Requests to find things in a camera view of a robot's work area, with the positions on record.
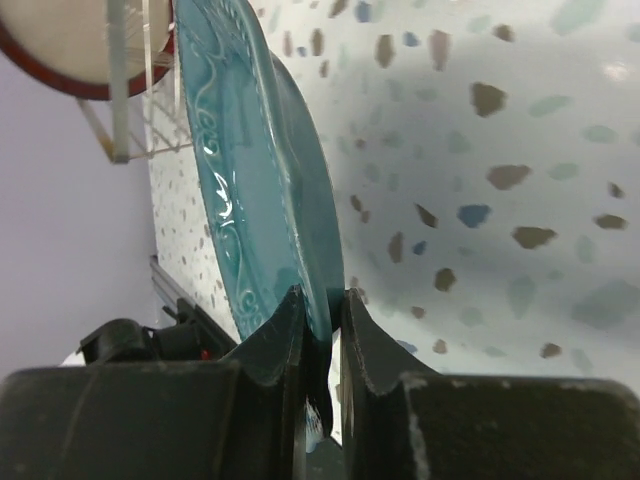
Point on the dark brown beige plate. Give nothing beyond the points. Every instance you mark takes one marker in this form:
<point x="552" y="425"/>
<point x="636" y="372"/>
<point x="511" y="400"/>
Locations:
<point x="63" y="44"/>

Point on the chrome wire dish rack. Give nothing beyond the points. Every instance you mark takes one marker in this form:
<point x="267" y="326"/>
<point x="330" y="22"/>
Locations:
<point x="146" y="96"/>

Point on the teal embossed plate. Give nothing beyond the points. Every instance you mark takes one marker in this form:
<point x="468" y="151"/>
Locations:
<point x="264" y="181"/>

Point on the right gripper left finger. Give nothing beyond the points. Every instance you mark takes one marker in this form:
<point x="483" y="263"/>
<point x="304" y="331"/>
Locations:
<point x="241" y="417"/>

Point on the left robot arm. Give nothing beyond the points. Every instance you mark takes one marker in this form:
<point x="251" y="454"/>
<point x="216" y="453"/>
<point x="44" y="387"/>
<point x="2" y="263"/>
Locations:
<point x="125" y="340"/>

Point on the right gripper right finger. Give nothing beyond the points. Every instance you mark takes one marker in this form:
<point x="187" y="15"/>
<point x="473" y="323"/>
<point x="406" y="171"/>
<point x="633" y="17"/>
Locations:
<point x="403" y="420"/>

